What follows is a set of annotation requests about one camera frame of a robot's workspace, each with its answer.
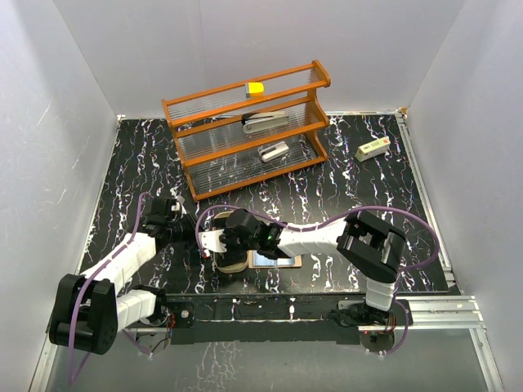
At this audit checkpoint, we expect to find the beige card box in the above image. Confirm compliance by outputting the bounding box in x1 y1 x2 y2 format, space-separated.
212 211 248 274

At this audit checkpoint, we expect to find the pink leather card holder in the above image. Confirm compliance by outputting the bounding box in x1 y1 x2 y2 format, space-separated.
248 251 302 269

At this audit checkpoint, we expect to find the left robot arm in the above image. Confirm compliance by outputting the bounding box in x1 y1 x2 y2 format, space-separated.
48 197 195 354

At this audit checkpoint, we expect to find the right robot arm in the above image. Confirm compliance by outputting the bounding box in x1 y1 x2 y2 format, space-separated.
218 209 406 325

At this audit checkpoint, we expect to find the small white stapler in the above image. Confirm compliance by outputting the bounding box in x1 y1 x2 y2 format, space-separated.
259 141 289 163

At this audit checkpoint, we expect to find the orange wooden shelf rack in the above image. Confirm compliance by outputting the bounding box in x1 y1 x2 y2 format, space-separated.
162 60 331 201

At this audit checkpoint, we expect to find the large grey black stapler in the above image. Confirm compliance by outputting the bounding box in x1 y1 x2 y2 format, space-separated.
241 111 288 135

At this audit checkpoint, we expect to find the yellow grey tape dispenser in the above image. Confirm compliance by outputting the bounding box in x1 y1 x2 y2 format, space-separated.
245 82 265 99

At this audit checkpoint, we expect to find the white staples box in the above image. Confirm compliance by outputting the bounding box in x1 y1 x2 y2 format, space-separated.
355 137 390 162

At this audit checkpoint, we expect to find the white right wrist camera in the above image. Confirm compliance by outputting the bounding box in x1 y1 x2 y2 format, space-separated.
198 229 226 258

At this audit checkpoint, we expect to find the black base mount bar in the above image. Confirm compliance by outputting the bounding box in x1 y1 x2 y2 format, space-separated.
166 293 364 345

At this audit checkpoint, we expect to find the aluminium frame rail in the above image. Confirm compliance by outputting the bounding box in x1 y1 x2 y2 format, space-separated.
396 108 506 392

